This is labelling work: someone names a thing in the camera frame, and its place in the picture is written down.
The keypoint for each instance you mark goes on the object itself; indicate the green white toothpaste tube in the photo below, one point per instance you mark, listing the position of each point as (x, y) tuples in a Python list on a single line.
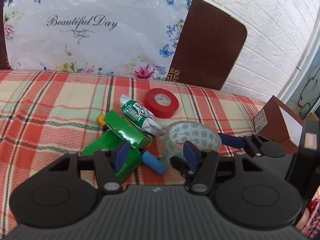
[(141, 117)]

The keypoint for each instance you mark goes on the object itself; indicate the red tape roll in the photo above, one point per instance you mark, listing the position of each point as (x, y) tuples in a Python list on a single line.
[(161, 103)]

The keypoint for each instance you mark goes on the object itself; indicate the brown cardboard shoe box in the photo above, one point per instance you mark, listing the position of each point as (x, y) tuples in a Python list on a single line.
[(277, 122)]

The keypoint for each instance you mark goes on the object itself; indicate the plaid bed blanket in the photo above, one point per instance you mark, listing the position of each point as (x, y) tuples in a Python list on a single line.
[(47, 114)]

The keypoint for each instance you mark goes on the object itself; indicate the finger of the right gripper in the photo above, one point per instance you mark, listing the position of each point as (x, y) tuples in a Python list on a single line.
[(181, 166), (232, 141)]

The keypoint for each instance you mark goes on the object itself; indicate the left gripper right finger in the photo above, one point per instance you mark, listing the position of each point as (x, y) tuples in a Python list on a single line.
[(204, 165)]

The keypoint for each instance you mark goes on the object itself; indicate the clear patterned packing tape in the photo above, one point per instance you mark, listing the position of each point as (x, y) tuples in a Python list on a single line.
[(199, 134)]

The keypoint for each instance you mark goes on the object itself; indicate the green paper box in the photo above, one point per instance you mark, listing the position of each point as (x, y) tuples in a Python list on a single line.
[(119, 130)]

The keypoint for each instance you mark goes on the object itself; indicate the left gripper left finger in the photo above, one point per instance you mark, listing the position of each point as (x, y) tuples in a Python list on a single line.
[(106, 164)]

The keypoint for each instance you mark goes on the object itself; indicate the person's right hand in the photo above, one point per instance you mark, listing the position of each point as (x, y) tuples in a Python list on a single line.
[(309, 223)]

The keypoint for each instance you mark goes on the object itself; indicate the floral plastic-wrapped pillow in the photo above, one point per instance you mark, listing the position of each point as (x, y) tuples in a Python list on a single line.
[(135, 38)]

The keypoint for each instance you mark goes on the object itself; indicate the marker pen with blue cap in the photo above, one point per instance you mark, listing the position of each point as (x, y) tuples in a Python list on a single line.
[(147, 158)]

